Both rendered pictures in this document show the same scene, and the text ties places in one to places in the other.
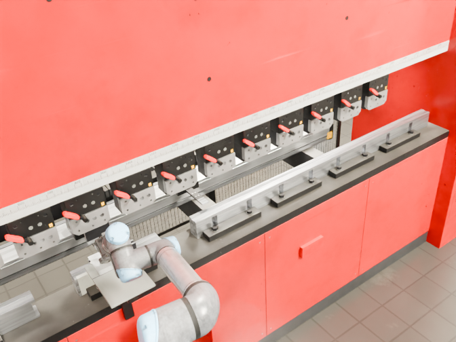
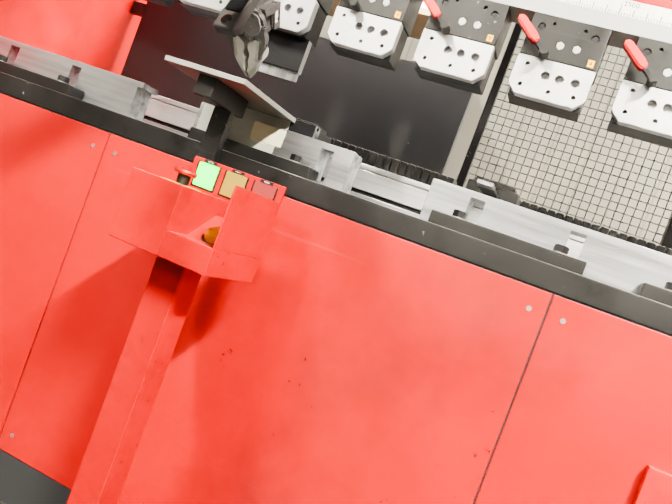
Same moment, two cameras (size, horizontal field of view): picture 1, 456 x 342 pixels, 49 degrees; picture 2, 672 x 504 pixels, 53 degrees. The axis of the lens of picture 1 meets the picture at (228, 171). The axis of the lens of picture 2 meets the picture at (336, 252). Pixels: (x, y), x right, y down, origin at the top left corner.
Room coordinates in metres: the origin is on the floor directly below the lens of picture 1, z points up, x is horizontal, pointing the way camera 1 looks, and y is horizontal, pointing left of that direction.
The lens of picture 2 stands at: (0.79, -0.82, 0.79)
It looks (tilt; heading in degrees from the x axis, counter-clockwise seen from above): 1 degrees down; 51
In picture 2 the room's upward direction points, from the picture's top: 21 degrees clockwise
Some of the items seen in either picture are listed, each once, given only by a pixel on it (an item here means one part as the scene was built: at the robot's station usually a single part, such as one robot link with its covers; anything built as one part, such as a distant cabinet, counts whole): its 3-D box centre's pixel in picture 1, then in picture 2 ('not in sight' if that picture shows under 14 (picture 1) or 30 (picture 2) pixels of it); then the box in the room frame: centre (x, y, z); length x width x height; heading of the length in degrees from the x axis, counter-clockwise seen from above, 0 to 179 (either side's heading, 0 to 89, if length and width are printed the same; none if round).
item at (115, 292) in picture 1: (119, 276); (234, 91); (1.42, 0.45, 1.00); 0.26 x 0.18 x 0.01; 33
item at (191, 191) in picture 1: (190, 189); (491, 189); (1.96, 0.18, 1.01); 0.26 x 0.12 x 0.05; 33
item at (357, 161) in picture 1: (351, 164); not in sight; (2.27, -0.67, 0.89); 0.30 x 0.05 x 0.03; 123
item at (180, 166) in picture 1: (175, 169); (461, 42); (1.75, 0.22, 1.26); 0.15 x 0.09 x 0.17; 123
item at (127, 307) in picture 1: (127, 302); (206, 138); (1.39, 0.43, 0.88); 0.14 x 0.04 x 0.22; 33
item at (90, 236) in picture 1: (97, 231); (283, 56); (1.54, 0.53, 1.13); 0.10 x 0.02 x 0.10; 123
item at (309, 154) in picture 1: (290, 150); not in sight; (2.61, -0.39, 0.81); 0.64 x 0.08 x 0.14; 33
